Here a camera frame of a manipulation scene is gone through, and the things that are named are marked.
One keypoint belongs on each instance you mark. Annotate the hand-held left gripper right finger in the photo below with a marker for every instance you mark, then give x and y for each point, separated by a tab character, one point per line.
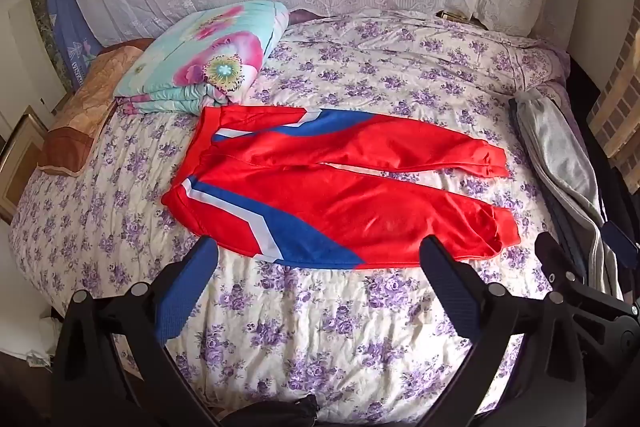
450	279

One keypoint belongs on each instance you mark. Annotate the brown orange pillow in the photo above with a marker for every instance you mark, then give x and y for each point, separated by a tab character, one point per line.
85	107

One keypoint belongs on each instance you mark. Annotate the small dark box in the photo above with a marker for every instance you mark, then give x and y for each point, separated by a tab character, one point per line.
452	14

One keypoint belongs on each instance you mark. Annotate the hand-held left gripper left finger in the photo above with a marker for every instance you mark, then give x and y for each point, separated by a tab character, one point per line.
182	289

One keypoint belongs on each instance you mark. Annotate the blue printed cloth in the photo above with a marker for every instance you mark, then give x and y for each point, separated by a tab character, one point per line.
65	27

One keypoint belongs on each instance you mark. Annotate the wooden picture frame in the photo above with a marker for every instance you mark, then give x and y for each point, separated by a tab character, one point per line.
17	157

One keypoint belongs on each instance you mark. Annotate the folded teal floral quilt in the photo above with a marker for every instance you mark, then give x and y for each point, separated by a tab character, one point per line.
205	57

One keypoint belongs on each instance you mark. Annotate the red blue white pants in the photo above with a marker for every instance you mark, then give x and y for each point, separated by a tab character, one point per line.
350	207

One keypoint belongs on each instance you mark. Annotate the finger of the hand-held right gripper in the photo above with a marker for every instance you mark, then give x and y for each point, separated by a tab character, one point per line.
622	239
555	257

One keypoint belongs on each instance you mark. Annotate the purple floral bedspread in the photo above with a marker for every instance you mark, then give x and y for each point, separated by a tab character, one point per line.
325	72

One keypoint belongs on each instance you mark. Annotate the grey garment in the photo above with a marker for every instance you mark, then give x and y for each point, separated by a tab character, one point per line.
560	147

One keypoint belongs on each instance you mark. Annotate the brick patterned box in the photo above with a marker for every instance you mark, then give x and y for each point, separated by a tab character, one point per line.
617	92

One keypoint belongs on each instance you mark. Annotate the purple floral pillow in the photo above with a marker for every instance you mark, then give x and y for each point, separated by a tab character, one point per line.
537	67

